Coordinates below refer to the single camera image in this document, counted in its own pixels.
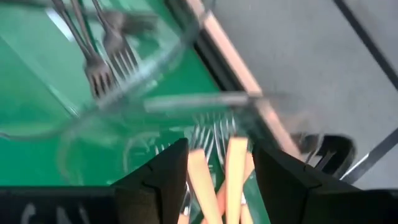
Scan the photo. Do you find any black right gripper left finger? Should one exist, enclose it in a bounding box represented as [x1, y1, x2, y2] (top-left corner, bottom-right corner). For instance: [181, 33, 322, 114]
[113, 138, 190, 224]

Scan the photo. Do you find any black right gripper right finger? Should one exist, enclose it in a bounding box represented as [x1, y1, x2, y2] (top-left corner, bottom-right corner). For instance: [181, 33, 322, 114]
[252, 144, 358, 224]

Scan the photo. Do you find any green table mat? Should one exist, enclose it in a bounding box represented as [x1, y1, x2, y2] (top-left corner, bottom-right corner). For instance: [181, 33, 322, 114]
[0, 0, 271, 224]

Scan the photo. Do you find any black mount knob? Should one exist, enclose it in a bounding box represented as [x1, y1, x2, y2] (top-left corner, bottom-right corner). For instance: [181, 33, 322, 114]
[298, 133, 358, 180]

